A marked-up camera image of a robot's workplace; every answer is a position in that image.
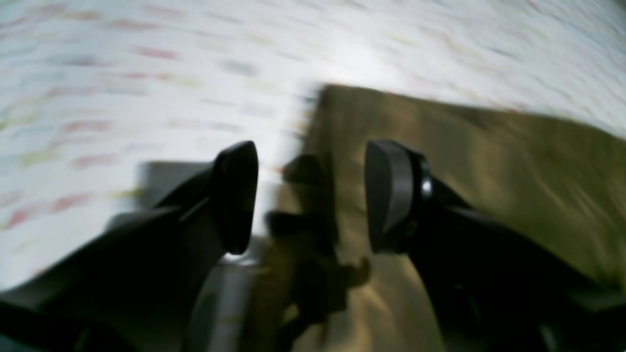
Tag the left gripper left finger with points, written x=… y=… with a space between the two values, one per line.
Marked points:
x=135 y=287

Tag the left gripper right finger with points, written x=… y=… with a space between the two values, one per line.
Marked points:
x=491 y=288

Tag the camouflage T-shirt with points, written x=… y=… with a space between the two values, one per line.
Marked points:
x=321 y=288

